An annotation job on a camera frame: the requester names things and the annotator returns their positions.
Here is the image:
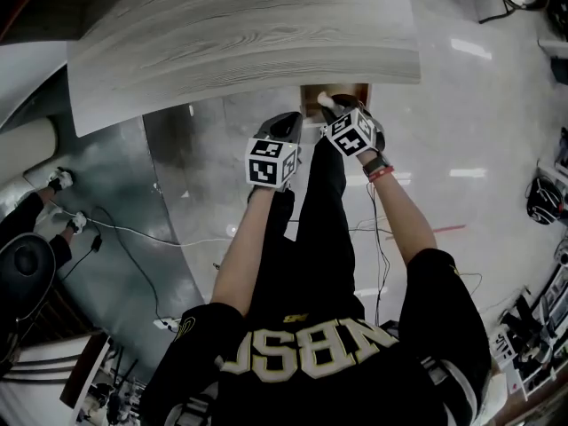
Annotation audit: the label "brown wooden desk drawer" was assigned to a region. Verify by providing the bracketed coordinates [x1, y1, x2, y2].
[299, 83, 372, 128]

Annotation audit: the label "red bracelet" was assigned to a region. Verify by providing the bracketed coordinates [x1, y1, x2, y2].
[367, 166, 397, 184]

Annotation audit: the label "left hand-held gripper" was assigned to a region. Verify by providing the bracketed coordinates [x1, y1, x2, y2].
[244, 111, 305, 193]

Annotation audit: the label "black wristwatch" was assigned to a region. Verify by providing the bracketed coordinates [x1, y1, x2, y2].
[361, 154, 392, 178]

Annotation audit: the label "cluttered white shelf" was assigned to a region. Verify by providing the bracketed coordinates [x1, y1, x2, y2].
[487, 233, 568, 403]

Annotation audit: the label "grey wooden desk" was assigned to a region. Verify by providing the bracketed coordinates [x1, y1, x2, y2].
[66, 0, 422, 139]

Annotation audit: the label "white floor cable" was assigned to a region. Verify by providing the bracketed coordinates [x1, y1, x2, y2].
[42, 201, 233, 249]

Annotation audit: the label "red floor tape strip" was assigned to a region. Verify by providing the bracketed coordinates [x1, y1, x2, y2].
[384, 224, 468, 241]

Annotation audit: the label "person's right forearm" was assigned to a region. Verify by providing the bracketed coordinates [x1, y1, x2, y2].
[361, 152, 439, 269]

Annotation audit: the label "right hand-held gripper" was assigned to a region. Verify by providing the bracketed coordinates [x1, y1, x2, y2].
[319, 94, 388, 159]

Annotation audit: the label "black helmet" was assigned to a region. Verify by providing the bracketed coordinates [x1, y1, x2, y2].
[525, 176, 568, 226]

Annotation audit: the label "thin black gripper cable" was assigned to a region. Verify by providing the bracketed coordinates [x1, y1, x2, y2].
[365, 178, 392, 326]

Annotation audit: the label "person's black printed shirt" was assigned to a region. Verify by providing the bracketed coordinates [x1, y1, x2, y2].
[140, 247, 494, 426]

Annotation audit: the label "white round pillar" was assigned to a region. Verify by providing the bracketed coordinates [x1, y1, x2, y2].
[0, 116, 61, 186]

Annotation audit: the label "person's left forearm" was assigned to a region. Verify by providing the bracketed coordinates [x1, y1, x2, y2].
[211, 184, 296, 320]

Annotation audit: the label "black office chair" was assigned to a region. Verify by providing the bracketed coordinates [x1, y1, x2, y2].
[0, 232, 58, 332]

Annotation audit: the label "person's black trousers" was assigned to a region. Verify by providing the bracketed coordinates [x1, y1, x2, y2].
[248, 134, 370, 327]

